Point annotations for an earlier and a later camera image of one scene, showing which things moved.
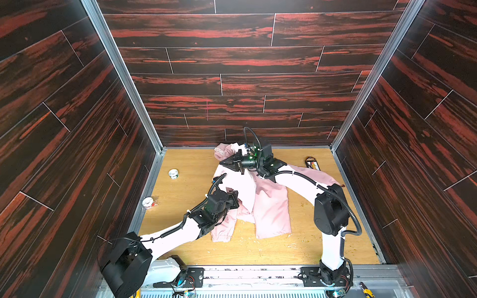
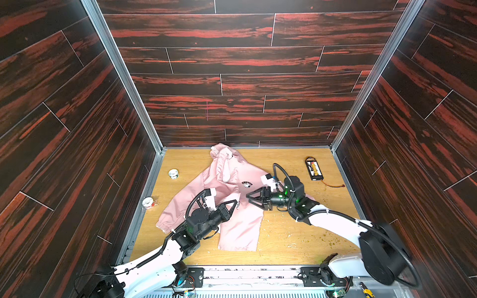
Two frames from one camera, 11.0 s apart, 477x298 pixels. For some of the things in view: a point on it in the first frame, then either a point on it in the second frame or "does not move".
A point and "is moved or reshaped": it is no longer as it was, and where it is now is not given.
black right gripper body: x=239 y=163 → x=264 y=197
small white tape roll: x=173 y=174 does not move
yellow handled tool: x=367 y=292 does not move
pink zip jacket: x=265 y=205 is moved or reshaped
